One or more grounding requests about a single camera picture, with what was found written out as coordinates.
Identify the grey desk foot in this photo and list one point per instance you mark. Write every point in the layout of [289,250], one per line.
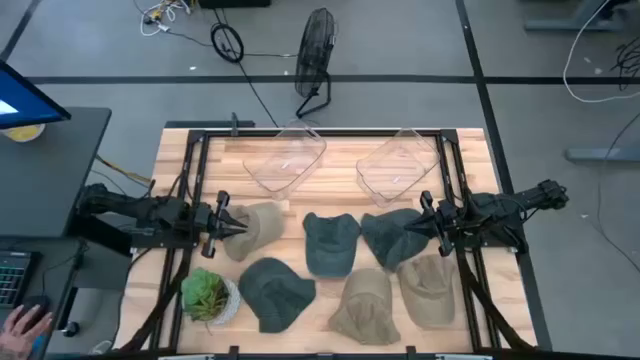
[570,22]
[600,154]

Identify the tan baseball cap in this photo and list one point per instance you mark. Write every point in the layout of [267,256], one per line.
[262,227]
[427,290]
[365,307]

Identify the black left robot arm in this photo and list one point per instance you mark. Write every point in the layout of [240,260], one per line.
[145,207]

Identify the green succulent in white pot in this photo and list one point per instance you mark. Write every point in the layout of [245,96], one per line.
[202,295]

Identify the person's hand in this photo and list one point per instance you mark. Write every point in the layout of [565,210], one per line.
[20,332]

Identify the black computer mouse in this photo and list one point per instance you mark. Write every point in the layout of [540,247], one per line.
[37,301]

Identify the computer monitor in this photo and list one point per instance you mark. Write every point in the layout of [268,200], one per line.
[25,100]

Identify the small black knob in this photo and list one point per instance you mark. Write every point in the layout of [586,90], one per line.
[71,328]

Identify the black backlit keyboard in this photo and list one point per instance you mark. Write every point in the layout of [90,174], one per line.
[12,277]

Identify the black floor fan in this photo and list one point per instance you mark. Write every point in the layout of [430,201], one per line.
[314,52]

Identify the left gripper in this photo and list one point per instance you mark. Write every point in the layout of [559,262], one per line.
[210,220]

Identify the black desk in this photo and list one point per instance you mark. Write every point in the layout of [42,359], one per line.
[50,175]

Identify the dark green baseball cap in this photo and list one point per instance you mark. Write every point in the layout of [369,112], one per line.
[392,245]
[330,245]
[275,295]

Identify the yellow bowl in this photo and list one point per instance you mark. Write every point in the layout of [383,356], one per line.
[22,133]

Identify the black aluminium table frame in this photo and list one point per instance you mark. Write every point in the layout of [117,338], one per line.
[320,132]

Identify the clear plastic bin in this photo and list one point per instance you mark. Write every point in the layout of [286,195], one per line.
[397,170]
[287,162]

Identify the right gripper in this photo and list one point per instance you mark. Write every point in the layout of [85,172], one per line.
[446,222]

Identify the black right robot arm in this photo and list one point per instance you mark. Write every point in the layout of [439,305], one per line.
[505,205]

